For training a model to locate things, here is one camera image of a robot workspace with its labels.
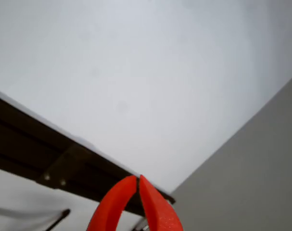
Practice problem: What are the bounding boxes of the black aluminium rail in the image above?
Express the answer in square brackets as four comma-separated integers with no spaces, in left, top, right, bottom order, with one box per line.
[0,92,176,215]

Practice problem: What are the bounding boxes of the black mounting plate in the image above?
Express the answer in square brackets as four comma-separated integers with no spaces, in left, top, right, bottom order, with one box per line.
[38,143,90,191]

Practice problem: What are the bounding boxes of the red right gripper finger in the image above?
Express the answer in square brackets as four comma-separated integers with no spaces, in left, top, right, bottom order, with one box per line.
[139,174,184,231]

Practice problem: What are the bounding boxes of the thin dark rod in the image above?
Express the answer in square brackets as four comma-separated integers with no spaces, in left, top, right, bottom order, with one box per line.
[47,208,71,231]

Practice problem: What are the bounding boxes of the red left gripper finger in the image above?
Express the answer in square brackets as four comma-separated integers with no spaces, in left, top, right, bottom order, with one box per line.
[87,175,138,231]

